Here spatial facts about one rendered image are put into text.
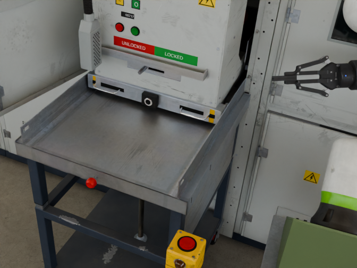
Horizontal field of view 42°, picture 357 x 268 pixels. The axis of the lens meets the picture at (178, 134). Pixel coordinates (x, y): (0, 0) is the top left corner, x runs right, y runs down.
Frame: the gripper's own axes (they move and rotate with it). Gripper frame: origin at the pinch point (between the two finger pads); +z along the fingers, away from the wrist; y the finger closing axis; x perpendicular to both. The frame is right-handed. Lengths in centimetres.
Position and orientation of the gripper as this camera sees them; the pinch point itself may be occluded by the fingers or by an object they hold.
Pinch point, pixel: (283, 78)
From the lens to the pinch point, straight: 148.7
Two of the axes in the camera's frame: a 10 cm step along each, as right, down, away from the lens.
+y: -0.4, -9.9, -1.3
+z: -10.0, 0.5, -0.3
